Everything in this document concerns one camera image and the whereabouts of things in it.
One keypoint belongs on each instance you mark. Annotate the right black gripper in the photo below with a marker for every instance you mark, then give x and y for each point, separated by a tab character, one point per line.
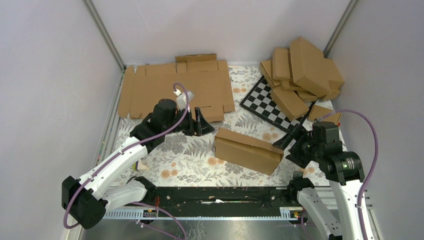
295	156

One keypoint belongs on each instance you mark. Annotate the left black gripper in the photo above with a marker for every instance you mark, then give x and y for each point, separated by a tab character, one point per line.
203	126

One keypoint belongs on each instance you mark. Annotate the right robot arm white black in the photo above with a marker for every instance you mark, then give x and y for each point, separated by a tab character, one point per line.
345	174

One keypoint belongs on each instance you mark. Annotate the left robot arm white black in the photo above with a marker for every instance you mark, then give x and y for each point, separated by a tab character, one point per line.
112	172

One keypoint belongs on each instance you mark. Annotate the folded cardboard box beside red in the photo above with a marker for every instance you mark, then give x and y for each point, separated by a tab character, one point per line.
319	111

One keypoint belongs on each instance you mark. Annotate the large folded cardboard box top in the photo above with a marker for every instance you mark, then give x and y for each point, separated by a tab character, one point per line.
308	67

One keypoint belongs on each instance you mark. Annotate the floral patterned table mat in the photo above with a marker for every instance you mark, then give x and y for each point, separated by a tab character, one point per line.
185	161

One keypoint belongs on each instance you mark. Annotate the stack of flat cardboard blanks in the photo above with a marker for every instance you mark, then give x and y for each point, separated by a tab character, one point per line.
203	74

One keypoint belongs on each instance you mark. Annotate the black white checkerboard panel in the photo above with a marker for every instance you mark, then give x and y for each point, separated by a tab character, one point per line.
258	101

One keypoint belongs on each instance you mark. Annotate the small green white object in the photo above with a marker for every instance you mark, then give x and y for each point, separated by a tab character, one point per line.
139	166

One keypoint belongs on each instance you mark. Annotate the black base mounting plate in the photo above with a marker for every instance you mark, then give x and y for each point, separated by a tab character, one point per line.
223	202

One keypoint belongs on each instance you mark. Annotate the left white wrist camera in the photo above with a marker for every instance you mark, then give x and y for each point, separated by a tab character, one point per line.
183	98

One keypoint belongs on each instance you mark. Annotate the aluminium frame rail front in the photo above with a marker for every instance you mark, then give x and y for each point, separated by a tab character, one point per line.
151	211

